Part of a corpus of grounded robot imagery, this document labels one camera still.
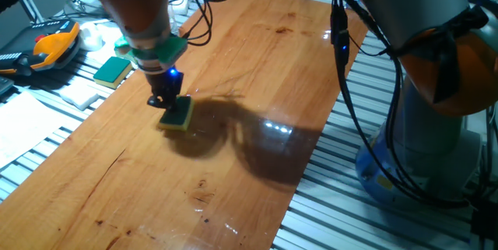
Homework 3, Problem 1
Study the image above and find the white foam block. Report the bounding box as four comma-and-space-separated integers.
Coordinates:
58, 84, 100, 111

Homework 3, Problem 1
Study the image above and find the green yellow rectangular sponge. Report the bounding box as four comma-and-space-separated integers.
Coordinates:
156, 95, 195, 132
92, 55, 133, 90

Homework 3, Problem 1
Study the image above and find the orange black teach pendant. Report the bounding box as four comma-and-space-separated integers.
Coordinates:
0, 19, 82, 78

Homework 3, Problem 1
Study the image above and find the white crumpled tissue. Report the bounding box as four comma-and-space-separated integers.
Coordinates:
79, 22, 104, 51

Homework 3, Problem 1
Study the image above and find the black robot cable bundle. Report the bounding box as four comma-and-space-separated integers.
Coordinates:
157, 0, 498, 209

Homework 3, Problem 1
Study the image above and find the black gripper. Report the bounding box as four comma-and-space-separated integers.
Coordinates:
146, 66, 184, 111

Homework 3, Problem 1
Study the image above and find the white paper sheet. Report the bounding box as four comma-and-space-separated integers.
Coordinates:
0, 90, 85, 169

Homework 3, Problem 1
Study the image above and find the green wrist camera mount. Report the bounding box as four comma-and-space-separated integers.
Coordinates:
114, 33, 188, 70

